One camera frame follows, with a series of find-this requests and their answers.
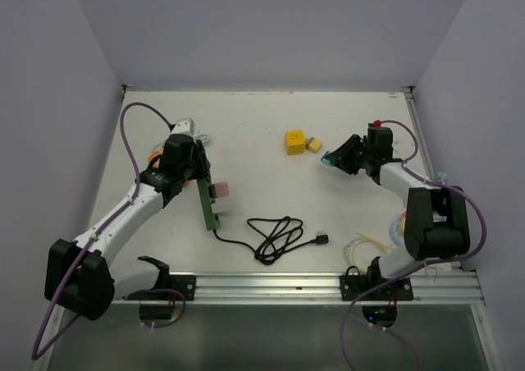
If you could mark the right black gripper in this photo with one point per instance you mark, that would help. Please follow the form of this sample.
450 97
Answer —
340 158

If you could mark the white plug adapter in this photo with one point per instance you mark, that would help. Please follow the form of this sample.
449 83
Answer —
220 206

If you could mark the pale yellow plug adapter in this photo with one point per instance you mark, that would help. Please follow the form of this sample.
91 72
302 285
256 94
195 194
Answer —
313 145

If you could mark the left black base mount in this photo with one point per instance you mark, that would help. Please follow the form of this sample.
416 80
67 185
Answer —
180 285

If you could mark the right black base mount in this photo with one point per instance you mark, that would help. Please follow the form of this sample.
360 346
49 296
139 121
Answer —
363 286

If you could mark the green power strip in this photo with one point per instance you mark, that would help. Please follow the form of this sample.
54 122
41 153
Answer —
204 184

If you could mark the blue plug adapter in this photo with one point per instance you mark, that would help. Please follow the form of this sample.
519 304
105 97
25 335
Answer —
326 159

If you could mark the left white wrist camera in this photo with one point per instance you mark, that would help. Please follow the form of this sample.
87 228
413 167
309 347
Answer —
184 127

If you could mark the orange power strip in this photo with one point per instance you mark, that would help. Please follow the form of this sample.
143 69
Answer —
153 157

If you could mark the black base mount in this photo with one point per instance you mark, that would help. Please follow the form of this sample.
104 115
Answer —
363 286
180 285

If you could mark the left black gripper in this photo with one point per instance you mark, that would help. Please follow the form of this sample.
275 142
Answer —
203 165

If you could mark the aluminium rail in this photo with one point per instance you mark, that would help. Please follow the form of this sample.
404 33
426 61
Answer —
434 288

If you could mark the pink plug adapter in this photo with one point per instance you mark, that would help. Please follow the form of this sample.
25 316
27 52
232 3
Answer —
219 190

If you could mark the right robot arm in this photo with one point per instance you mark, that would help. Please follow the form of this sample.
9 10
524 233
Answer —
436 222

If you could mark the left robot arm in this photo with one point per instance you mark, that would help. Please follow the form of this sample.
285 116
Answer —
79 276

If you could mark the yellow cube socket adapter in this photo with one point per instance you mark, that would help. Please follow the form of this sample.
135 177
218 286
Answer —
294 142

